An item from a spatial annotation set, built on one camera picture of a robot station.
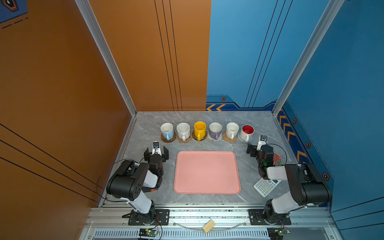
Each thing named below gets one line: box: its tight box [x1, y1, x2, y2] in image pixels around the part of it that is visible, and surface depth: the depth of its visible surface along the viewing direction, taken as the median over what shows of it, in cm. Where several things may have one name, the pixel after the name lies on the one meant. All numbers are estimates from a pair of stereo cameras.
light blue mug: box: [160, 122, 175, 141], surface depth 98 cm
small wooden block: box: [202, 219, 216, 234], surface depth 72 cm
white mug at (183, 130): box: [176, 122, 191, 142], surface depth 101 cm
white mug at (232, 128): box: [226, 122, 239, 140], surface depth 100 cm
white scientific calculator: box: [253, 177, 282, 198], surface depth 84 cm
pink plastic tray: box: [173, 151, 241, 195], surface depth 91 cm
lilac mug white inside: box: [209, 122, 223, 141], surface depth 102 cm
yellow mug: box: [194, 121, 207, 141], surface depth 99 cm
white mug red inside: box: [240, 124, 255, 142], surface depth 101 cm
